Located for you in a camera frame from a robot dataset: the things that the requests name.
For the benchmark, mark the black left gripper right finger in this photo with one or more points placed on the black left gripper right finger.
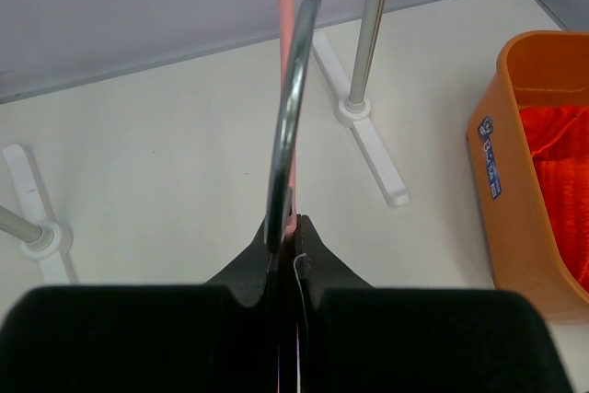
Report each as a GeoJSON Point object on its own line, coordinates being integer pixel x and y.
{"type": "Point", "coordinates": [360, 338]}

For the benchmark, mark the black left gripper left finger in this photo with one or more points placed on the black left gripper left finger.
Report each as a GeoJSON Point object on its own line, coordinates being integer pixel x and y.
{"type": "Point", "coordinates": [216, 336]}

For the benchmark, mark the orange shorts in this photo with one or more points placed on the orange shorts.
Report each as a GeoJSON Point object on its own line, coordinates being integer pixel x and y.
{"type": "Point", "coordinates": [557, 139]}

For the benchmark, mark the pink clothes hanger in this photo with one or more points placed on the pink clothes hanger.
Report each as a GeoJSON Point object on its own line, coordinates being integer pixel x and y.
{"type": "Point", "coordinates": [296, 32]}

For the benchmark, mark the white metal clothes rack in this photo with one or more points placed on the white metal clothes rack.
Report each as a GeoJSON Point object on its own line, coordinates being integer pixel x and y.
{"type": "Point", "coordinates": [48, 243]}

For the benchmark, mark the orange plastic laundry basket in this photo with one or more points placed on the orange plastic laundry basket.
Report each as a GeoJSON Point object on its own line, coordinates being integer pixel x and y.
{"type": "Point", "coordinates": [534, 69]}

